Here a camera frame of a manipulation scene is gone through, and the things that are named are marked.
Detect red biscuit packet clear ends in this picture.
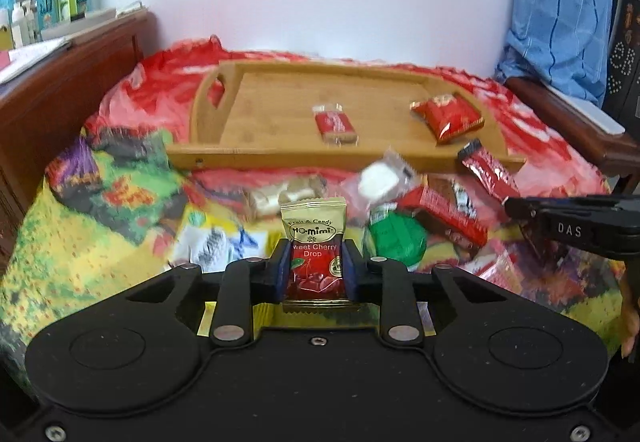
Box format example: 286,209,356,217
313,102,359,146

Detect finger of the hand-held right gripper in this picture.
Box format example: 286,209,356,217
503,195,539,223

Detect red gold cherry candy packet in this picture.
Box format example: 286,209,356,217
279,197,353,314

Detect white marshmallow packet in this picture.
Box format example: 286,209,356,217
345,149,421,216

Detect wooden armrest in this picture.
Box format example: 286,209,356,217
504,76,640,178

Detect white yellow snack packet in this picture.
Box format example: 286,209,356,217
172,211,269,273

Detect red wafer stick packet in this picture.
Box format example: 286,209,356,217
457,139,524,203

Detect red silver snack packet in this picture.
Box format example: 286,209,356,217
462,242,524,296

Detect green snack packet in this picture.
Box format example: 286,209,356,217
367,207,429,271

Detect small white bottle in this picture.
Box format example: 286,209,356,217
10,1,26,48
22,0,39,43

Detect wooden headboard cabinet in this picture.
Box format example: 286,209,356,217
0,9,162,264

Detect colourful printed blanket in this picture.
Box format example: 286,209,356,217
0,35,617,404

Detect stack of papers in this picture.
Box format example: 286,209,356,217
0,36,69,84

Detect red chocolate bar packet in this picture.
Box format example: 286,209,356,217
395,184,489,248

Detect grey plastic tray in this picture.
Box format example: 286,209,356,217
39,7,119,41

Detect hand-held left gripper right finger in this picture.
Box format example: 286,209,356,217
343,239,506,348

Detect puffed red snack bag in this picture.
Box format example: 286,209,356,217
409,92,487,146

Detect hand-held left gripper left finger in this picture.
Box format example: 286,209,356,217
125,238,293,348

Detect person's right hand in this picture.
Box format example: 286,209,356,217
620,266,640,363

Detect wooden tray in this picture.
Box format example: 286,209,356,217
165,60,527,176

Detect blue plaid cloth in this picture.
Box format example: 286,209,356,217
494,0,616,108

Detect beige nougat candy packet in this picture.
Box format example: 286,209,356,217
243,174,329,218

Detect dark dotted wall hanging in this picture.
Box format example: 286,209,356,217
602,0,640,133

